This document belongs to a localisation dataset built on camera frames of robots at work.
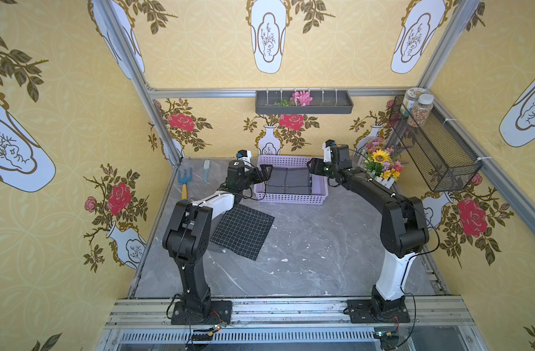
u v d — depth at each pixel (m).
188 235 0.51
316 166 0.86
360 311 0.72
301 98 0.88
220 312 0.73
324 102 0.92
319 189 1.06
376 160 0.93
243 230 0.93
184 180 1.13
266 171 0.86
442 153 0.84
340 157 0.75
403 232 0.51
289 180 1.09
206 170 1.17
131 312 0.76
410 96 0.85
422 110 0.80
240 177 0.77
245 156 0.86
